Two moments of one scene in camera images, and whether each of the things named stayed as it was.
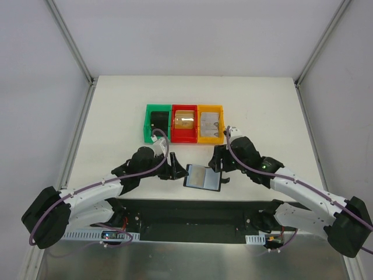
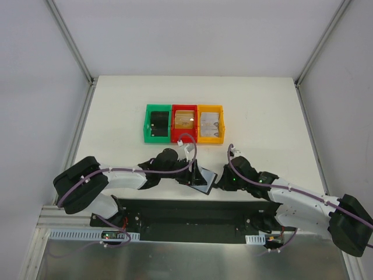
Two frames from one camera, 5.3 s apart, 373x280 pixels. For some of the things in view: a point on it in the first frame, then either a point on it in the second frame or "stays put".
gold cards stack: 184,119 stays put
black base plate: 195,221 stays put
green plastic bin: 158,116 stays put
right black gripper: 221,159 -> 224,181
